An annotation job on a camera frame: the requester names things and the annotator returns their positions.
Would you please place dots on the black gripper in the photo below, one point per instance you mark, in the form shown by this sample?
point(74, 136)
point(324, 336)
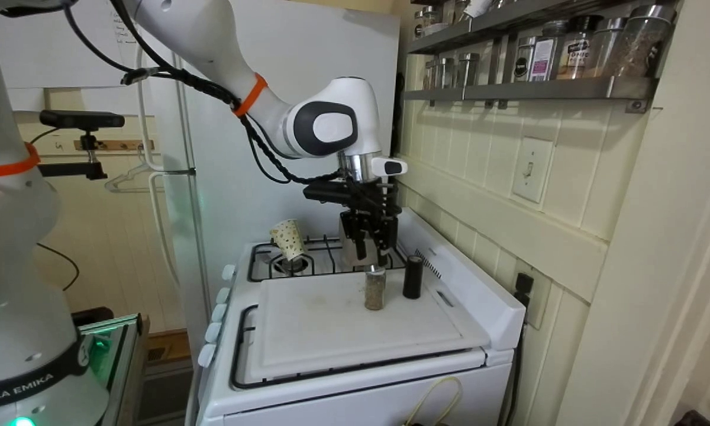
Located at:
point(369, 213)

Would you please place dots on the glass salt cellar silver lid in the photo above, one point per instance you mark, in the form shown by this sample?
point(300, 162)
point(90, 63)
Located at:
point(374, 292)

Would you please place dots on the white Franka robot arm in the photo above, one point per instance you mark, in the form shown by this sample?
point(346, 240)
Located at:
point(203, 37)

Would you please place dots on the black cylindrical shaker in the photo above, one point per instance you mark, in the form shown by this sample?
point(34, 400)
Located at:
point(412, 275)

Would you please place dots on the black stove burner grate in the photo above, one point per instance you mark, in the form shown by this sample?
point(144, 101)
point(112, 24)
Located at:
point(323, 255)

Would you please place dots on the white plastic cutting board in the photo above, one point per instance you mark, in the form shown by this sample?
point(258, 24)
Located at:
point(332, 332)

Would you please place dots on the white gas stove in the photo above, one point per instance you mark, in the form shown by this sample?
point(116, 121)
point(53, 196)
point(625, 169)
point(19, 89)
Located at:
point(465, 316)

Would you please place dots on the white cutting board mat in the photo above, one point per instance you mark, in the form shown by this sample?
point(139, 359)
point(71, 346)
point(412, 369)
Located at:
point(245, 346)

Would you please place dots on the white refrigerator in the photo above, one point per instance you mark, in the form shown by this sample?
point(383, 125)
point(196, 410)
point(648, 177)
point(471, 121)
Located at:
point(213, 203)

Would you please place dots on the spice jar with pale label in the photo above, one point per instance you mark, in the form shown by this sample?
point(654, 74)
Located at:
point(537, 61)

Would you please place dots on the metal robot control box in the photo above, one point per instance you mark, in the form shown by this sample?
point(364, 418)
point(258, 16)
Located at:
point(113, 355)

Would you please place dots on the glass spice jar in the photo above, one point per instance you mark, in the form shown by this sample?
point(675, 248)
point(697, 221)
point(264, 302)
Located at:
point(583, 47)
point(642, 42)

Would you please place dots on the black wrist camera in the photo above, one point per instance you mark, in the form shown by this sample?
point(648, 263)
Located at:
point(323, 191)

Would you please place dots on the wall outlet with black plug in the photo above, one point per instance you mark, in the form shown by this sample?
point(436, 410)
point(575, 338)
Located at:
point(524, 287)

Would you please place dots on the cream wall light switch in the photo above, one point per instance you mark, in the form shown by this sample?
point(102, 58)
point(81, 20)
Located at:
point(530, 170)

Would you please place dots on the steel wall spice rack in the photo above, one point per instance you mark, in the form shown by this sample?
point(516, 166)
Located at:
point(528, 88)

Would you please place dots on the black stereo camera on stand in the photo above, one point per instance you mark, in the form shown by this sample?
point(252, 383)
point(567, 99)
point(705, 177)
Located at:
point(84, 119)

